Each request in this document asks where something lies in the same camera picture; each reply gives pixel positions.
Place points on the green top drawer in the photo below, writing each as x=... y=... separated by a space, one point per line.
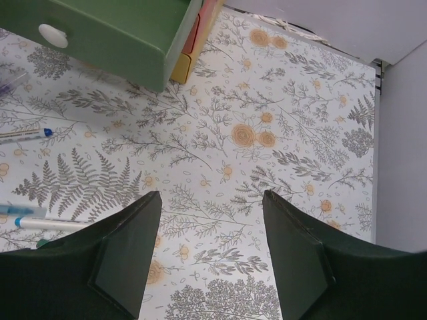
x=139 y=41

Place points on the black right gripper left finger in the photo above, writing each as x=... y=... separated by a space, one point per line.
x=98 y=272

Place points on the blue long nib marker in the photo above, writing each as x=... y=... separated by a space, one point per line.
x=15 y=137

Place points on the light blue pen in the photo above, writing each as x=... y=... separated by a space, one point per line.
x=23 y=211

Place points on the purple pen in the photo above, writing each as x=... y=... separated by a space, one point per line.
x=14 y=82

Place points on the white marker green cap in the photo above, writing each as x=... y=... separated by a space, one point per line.
x=41 y=243

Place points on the yellow bottom drawer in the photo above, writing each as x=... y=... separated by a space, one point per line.
x=180 y=72

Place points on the red drawer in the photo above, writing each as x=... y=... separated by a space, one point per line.
x=189 y=44

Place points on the floral table mat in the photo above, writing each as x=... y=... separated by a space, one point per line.
x=264 y=109

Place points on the green red yellow drawer box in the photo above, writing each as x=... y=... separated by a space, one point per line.
x=208 y=14

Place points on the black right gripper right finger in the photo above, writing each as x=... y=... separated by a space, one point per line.
x=324 y=273

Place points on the white marker blue cap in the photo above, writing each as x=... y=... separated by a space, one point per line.
x=50 y=224

